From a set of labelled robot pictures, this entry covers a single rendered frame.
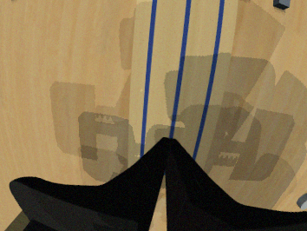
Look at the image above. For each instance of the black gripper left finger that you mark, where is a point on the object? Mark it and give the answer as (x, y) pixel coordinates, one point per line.
(124, 204)

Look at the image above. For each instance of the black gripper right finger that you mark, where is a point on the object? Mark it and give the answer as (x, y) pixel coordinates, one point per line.
(196, 203)

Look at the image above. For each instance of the tan strip with blue stripes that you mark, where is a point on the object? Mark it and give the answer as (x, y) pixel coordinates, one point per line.
(180, 60)

